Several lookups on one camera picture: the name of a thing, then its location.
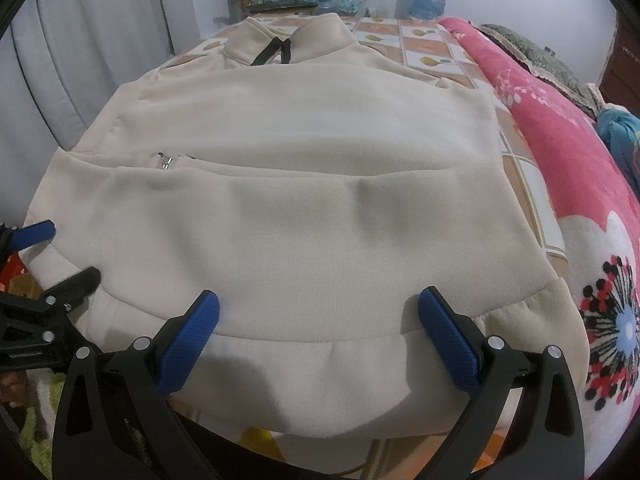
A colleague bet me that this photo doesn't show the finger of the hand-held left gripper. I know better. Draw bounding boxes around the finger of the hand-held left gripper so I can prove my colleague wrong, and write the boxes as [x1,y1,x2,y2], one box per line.
[0,219,56,256]
[0,266,102,373]

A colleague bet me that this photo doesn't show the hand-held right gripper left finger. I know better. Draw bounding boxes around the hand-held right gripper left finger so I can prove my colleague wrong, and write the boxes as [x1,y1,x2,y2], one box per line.
[51,290,221,480]

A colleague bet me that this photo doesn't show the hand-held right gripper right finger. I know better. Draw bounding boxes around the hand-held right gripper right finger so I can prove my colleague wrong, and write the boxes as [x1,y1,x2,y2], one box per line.
[417,286,586,480]

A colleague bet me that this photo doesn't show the cream zip jacket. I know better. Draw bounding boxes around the cream zip jacket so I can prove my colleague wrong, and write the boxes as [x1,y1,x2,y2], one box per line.
[22,12,586,433]

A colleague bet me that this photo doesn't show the red gift bag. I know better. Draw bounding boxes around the red gift bag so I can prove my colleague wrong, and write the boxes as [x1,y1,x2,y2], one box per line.
[0,252,38,301]

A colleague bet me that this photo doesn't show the white curtain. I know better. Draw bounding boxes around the white curtain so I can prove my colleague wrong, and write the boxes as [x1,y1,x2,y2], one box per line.
[0,0,176,231]

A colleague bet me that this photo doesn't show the pink floral blanket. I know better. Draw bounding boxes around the pink floral blanket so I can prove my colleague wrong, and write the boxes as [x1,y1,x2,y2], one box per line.
[437,16,640,476]

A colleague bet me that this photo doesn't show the blue cloth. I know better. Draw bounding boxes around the blue cloth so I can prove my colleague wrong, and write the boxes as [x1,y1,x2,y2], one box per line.
[595,105,640,181]

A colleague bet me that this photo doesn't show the bed with leaf print sheet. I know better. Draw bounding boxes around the bed with leaf print sheet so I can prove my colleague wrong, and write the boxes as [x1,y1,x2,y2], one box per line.
[160,12,568,480]

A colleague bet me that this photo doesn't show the grey blanket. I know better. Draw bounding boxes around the grey blanket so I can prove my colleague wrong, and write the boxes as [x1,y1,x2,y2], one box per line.
[475,22,608,121]

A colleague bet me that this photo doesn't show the brown wooden door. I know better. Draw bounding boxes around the brown wooden door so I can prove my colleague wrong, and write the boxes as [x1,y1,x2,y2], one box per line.
[600,10,640,111]

